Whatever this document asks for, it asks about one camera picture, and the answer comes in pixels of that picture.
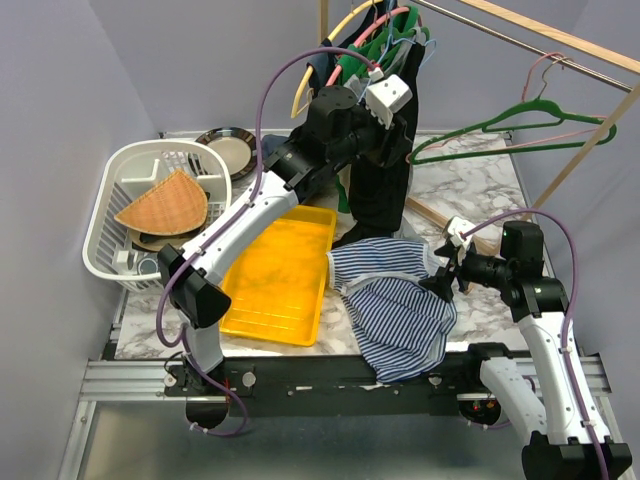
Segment pink wire hanger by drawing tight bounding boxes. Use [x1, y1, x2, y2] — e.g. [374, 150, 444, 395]
[404, 52, 609, 164]

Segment blue white striped tank top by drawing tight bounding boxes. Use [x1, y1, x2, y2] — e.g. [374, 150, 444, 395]
[327, 238, 457, 384]

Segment metal hanging rod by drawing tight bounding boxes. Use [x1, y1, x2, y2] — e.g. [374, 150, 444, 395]
[414, 0, 632, 93]

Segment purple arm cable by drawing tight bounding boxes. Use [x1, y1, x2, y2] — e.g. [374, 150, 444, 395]
[462, 208, 611, 480]
[155, 48, 377, 437]

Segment yellow plastic tray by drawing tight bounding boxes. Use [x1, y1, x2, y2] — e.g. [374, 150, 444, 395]
[219, 206, 337, 347]

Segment green garment on hanger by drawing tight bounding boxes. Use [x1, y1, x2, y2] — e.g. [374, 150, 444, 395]
[334, 5, 431, 214]

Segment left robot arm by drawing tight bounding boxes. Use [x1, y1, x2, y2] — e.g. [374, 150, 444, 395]
[158, 75, 412, 395]

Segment dark plates in basket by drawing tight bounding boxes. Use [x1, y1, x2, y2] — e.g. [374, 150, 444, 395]
[128, 226, 204, 254]

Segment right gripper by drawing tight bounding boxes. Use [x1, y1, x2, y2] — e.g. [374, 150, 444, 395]
[418, 238, 513, 302]

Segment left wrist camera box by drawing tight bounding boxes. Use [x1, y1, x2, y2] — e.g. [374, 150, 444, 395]
[365, 74, 413, 130]

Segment light blue wire hanger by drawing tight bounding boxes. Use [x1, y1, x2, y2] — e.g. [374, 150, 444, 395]
[379, 26, 437, 77]

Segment pink plastic hanger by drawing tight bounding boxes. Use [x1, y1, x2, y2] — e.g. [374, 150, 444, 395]
[326, 6, 409, 86]

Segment black mounting rail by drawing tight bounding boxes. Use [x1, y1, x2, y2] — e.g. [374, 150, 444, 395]
[164, 343, 506, 424]

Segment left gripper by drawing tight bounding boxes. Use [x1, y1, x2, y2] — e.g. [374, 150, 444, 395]
[327, 97, 414, 168]

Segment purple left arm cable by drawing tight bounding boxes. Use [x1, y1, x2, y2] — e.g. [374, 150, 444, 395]
[155, 48, 377, 437]

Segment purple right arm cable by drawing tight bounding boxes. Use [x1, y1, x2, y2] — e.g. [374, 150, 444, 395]
[462, 208, 611, 480]

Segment white plastic dish basket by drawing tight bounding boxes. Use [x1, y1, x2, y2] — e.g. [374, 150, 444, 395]
[82, 139, 232, 292]

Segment black tank top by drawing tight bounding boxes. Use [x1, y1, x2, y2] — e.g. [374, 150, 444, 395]
[333, 44, 425, 248]

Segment black rimmed ceramic plate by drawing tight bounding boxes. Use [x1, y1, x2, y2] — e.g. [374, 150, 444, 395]
[196, 127, 257, 182]

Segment wooden clothes rack frame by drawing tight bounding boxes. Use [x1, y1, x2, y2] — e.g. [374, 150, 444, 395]
[318, 0, 640, 251]

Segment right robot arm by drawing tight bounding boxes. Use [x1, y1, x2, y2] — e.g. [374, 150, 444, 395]
[420, 217, 632, 479]

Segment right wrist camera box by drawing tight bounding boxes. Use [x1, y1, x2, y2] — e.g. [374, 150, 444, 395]
[443, 216, 475, 247]

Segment yellow hanger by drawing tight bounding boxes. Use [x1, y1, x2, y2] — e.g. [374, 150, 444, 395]
[290, 1, 377, 119]

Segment green velvet hanger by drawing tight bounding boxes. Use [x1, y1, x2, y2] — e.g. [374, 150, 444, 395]
[407, 99, 617, 165]

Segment woven wicker fan basket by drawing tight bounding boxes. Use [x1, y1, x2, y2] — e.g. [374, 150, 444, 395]
[115, 170, 208, 236]

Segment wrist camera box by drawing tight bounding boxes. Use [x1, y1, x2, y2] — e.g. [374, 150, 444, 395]
[443, 216, 475, 247]
[365, 74, 413, 130]

